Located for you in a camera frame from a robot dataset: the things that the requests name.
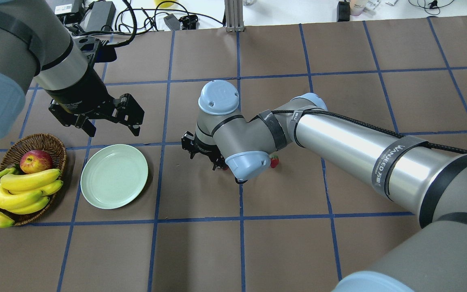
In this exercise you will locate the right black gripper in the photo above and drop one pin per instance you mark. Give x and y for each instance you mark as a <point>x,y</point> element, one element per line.
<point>203,149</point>

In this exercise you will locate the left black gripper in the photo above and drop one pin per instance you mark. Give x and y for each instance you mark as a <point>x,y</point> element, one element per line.
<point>80,94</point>

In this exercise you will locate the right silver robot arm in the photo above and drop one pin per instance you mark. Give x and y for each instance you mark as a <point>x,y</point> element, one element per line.
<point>429,180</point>

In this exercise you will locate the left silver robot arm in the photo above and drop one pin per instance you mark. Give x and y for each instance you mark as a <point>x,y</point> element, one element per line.
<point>35,46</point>

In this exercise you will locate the light green plate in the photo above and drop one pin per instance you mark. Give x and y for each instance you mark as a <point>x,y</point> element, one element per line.
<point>114,176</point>

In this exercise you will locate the red apple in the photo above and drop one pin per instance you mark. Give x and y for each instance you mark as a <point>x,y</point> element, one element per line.
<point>35,161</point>

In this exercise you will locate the strawberry bottom right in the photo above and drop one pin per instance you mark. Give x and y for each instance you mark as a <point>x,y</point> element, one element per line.
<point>274,161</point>

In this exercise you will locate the wicker basket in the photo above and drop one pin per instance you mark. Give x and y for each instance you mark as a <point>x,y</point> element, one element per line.
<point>40,141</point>

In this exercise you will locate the black power adapter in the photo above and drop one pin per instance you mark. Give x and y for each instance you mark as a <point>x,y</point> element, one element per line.
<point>99,16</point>

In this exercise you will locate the yellow banana bunch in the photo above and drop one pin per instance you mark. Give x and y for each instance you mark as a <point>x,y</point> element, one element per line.
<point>26,194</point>

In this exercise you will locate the aluminium frame post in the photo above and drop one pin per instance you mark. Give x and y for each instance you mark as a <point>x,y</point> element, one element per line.
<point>234,21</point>

